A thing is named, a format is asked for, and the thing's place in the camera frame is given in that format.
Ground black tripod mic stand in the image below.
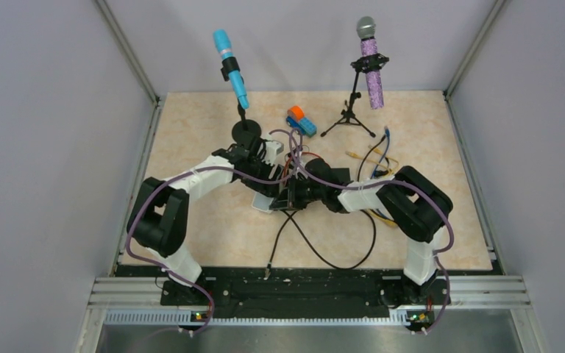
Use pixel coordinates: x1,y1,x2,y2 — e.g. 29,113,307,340
320,54,390,138

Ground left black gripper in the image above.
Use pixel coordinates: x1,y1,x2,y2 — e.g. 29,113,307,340
238,154,282,196

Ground cyan microphone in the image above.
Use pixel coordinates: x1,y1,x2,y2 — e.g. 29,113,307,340
213,29,249,110

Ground blue ethernet cable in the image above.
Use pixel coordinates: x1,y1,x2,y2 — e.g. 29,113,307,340
370,126,391,179

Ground long black cable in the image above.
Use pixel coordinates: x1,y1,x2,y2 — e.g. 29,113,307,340
264,209,377,281

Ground purple glitter microphone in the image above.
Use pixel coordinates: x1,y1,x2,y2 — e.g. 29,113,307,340
356,16,384,110

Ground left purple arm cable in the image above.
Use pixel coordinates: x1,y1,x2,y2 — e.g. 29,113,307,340
124,129,304,336

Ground white small hub box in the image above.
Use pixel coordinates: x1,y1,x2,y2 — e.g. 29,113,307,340
252,192,274,214

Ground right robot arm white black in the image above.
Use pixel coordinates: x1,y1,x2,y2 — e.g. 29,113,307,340
267,158,455,307

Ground colourful toy block truck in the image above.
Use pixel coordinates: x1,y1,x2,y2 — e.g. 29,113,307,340
285,106,317,138

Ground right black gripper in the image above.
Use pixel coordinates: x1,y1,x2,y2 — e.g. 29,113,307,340
271,174,327,211

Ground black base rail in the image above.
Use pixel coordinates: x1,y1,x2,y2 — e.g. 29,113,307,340
160,267,451,319

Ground red cable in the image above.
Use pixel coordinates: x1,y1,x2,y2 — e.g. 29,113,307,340
282,151,322,179

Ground black ethernet cable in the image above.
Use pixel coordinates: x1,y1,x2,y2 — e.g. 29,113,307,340
357,135,388,182

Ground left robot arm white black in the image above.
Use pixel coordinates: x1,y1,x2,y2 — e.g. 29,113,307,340
125,133,283,310

